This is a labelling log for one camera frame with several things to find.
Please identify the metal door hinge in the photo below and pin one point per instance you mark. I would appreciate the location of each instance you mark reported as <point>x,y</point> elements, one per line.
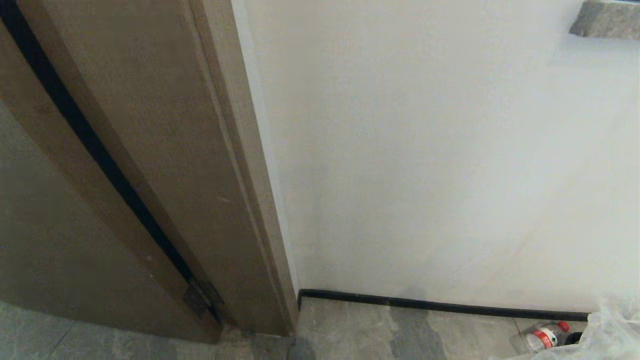
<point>201,296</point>

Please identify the brown wooden door frame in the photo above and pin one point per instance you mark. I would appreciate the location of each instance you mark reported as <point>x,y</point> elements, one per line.
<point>165,125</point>

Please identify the plastic bottle with red cap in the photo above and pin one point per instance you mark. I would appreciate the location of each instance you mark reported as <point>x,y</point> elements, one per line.
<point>547,337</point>

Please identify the grey stone ledge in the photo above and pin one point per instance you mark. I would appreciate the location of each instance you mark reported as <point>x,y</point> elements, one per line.
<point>606,20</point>

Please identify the clear plastic trash bag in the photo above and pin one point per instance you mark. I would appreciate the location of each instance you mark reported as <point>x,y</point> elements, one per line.
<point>607,332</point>

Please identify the brown wooden door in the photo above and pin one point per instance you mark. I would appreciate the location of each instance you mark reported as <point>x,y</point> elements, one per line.
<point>60,240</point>

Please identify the black baseboard strip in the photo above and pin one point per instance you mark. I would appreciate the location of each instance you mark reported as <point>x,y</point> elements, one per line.
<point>425,303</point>

